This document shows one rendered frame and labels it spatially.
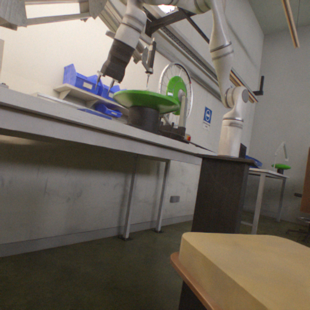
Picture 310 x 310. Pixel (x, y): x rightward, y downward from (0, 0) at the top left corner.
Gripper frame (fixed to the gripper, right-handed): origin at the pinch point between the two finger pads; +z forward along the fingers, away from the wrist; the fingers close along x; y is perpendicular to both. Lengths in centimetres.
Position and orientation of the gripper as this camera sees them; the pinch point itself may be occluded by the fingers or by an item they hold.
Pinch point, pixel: (101, 91)
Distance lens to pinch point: 83.7
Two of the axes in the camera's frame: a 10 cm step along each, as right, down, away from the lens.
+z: -4.4, 8.3, 3.4
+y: 5.3, 5.5, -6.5
